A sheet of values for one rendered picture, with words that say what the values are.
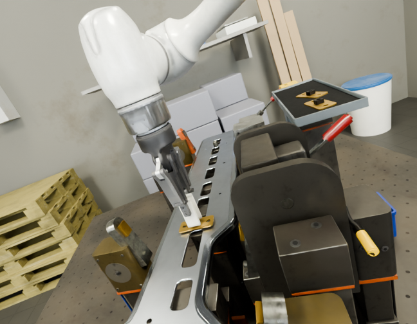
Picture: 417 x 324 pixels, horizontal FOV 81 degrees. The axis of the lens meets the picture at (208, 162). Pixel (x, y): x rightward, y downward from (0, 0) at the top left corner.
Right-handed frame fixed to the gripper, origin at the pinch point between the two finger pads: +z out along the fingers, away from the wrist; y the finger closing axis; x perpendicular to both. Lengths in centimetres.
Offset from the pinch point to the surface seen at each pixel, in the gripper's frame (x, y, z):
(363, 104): 39.5, -4.6, -10.8
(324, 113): 32.5, -4.6, -11.3
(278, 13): 69, -248, -47
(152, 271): -8.1, 11.2, 4.9
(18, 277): -215, -89, 80
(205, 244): 3.2, 7.3, 4.2
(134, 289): -16.6, 8.8, 11.4
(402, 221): 53, -21, 35
